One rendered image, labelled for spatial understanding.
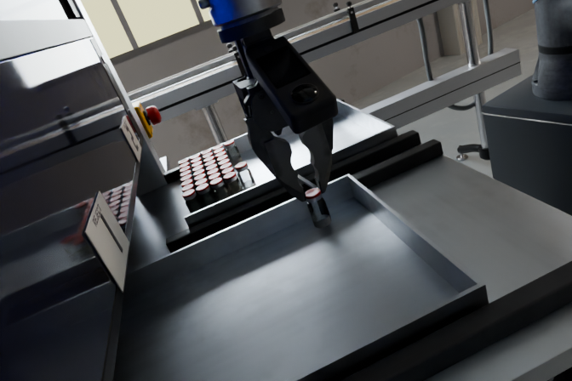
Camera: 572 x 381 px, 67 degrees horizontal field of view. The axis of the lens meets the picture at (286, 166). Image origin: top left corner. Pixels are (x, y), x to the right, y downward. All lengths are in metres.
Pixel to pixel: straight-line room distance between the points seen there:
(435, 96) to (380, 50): 2.03
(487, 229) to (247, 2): 0.33
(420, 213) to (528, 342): 0.20
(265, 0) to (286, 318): 0.31
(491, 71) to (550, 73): 1.17
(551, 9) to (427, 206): 0.53
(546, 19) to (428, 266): 0.63
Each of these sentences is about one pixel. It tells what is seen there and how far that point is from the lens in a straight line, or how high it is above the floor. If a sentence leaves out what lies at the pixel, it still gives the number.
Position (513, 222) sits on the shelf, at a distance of 0.49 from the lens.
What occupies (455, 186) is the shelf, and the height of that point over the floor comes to 0.88.
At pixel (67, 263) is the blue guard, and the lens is 0.31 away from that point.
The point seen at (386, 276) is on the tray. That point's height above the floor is 0.88.
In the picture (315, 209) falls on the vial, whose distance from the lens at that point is 0.51.
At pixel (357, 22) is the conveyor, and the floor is 0.92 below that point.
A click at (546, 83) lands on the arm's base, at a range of 0.99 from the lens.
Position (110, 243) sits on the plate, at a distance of 0.40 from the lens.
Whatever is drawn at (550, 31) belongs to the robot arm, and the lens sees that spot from 0.97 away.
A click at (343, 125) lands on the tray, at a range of 0.83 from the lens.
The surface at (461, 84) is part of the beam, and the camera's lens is 2.06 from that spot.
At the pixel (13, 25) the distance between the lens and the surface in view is 0.45.
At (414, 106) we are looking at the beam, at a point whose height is 0.50.
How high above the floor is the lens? 1.17
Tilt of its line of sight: 23 degrees down
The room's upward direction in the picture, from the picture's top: 20 degrees counter-clockwise
